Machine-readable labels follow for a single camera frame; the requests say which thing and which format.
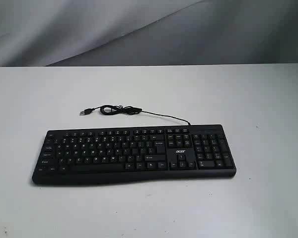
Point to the black acer keyboard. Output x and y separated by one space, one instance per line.
131 154

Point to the grey backdrop cloth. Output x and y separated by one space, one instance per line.
147 32

